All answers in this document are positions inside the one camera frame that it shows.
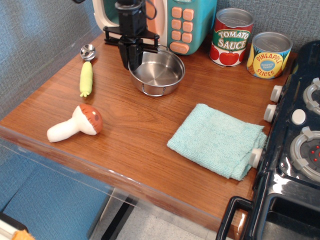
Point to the orange fuzzy object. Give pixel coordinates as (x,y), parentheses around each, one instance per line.
(22,235)

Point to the tomato sauce can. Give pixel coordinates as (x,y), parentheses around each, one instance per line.
(231,33)

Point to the teal toy microwave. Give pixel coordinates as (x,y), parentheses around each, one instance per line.
(182,25)

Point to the grey stove knob front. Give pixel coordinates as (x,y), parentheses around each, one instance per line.
(255,156)

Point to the grey stove knob rear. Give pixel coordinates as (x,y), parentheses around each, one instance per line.
(276,93)

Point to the scoop with yellow-green handle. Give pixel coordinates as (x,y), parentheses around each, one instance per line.
(87,53)

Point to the plush mushroom toy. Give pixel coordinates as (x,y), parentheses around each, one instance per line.
(85,118)

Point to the pineapple slices can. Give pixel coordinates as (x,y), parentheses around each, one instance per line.
(268,55)

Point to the black toy stove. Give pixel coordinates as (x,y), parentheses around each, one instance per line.
(286,190)

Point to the grey stove knob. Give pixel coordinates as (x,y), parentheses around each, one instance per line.
(269,112)
(276,93)
(255,156)

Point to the light teal folded cloth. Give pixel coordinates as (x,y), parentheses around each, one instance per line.
(217,141)

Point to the grey stove knob middle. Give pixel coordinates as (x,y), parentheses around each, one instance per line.
(269,112)

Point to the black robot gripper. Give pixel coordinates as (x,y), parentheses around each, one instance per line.
(132,31)

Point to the stainless steel two-handled pan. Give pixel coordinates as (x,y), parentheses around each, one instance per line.
(159,73)

